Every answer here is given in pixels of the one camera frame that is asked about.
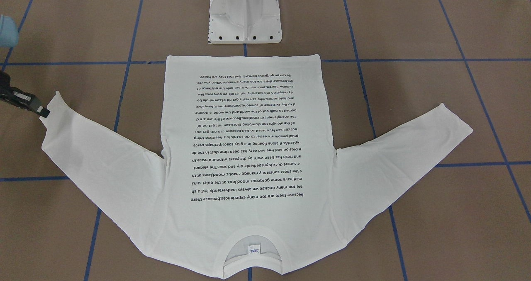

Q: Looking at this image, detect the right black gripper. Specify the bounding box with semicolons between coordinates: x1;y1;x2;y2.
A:
0;72;50;117

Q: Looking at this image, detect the white long-sleeve printed shirt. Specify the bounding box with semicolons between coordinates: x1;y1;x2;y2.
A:
41;55;472;279

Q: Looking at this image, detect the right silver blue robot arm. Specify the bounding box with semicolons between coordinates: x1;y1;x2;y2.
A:
0;15;50;117

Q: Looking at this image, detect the white camera stand column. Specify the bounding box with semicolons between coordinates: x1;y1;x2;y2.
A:
208;0;282;44

